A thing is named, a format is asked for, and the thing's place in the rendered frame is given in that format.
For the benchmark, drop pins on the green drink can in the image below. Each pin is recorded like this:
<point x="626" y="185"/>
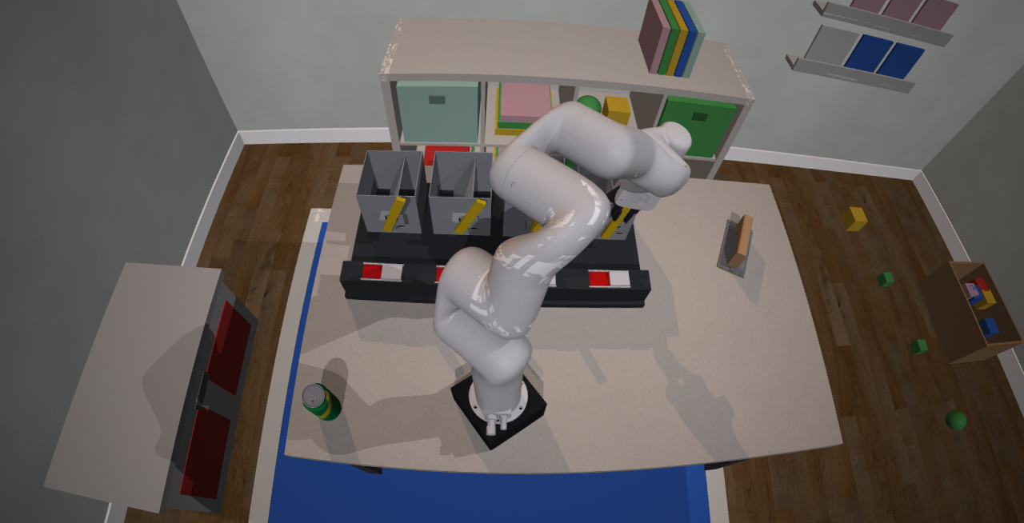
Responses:
<point x="321" y="402"/>

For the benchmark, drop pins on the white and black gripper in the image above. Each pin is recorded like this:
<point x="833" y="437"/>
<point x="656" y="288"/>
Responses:
<point x="628" y="195"/>

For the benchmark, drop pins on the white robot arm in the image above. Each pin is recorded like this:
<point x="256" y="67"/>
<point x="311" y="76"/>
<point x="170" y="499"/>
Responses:
<point x="502" y="294"/>

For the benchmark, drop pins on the sanding float with wooden handle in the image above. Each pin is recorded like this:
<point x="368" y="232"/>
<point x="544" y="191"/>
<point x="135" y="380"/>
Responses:
<point x="733" y="256"/>

